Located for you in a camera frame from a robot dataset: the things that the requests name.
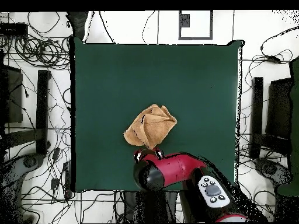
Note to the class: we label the dark green fabric sheet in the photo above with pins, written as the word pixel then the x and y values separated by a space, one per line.
pixel 294 116

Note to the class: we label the black power strip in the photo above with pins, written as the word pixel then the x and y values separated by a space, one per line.
pixel 67 179

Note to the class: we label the dark square floor frame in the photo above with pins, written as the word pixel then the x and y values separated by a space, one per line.
pixel 184 20

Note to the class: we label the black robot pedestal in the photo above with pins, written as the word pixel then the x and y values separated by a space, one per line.
pixel 144 210

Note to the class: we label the person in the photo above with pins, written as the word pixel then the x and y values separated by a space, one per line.
pixel 77 23

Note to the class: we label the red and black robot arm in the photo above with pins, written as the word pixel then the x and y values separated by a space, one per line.
pixel 177 165

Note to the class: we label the dark green table cloth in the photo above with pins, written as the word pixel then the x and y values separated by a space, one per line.
pixel 140 74

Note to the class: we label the black square case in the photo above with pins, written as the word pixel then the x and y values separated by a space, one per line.
pixel 11 98
pixel 279 105

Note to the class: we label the tan terry towel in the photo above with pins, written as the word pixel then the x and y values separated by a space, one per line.
pixel 151 127

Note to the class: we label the black flat device box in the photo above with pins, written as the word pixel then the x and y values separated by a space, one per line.
pixel 14 29

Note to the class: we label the black power adapter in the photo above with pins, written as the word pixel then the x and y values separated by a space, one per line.
pixel 273 59
pixel 56 154

